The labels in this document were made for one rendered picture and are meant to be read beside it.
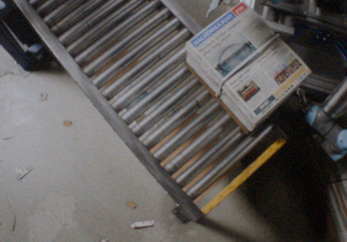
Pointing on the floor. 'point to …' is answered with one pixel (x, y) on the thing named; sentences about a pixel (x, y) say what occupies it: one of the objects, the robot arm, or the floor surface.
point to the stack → (320, 164)
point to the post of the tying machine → (15, 49)
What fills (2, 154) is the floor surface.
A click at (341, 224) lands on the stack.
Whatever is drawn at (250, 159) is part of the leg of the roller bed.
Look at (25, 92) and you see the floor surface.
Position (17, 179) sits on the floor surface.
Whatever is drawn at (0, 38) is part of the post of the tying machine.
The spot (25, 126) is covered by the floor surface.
